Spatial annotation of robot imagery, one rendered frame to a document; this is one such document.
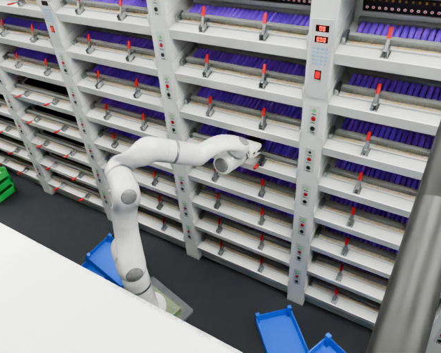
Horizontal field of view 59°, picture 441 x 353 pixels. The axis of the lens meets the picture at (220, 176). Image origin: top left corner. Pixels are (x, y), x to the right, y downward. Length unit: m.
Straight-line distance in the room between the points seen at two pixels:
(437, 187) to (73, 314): 0.24
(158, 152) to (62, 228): 1.73
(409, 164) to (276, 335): 1.17
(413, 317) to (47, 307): 0.23
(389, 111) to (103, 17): 1.31
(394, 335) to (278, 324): 2.09
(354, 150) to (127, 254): 0.98
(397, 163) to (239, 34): 0.77
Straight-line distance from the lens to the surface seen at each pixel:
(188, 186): 2.16
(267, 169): 1.79
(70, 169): 3.03
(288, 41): 1.52
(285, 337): 2.27
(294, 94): 1.57
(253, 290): 2.42
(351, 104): 1.52
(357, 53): 1.44
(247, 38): 1.57
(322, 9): 1.42
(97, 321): 0.30
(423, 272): 0.23
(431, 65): 1.41
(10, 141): 3.56
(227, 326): 2.30
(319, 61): 1.47
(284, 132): 1.68
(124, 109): 2.31
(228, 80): 1.69
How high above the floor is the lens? 1.96
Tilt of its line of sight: 38 degrees down
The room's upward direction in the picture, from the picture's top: 4 degrees counter-clockwise
